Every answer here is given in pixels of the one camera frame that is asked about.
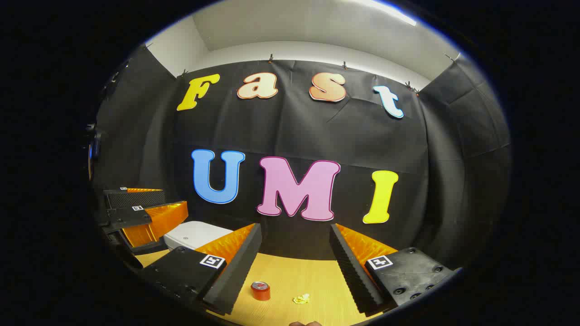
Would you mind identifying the wooden desktop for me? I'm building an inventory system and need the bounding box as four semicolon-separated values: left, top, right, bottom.
135;248;386;326

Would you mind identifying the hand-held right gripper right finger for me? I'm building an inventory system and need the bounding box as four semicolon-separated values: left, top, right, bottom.
329;223;456;316

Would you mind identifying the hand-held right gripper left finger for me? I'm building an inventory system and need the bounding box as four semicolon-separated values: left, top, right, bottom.
138;223;262;316

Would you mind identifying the row of small backdrop clips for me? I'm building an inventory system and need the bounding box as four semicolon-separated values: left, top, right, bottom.
144;43;456;93

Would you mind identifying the red pop can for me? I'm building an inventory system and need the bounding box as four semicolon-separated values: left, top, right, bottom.
251;281;271;302

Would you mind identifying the black backdrop cloth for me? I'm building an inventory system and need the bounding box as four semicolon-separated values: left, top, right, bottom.
91;43;512;272

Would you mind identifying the white desktop garbage bin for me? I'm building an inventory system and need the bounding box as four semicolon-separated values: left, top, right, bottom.
163;221;234;251

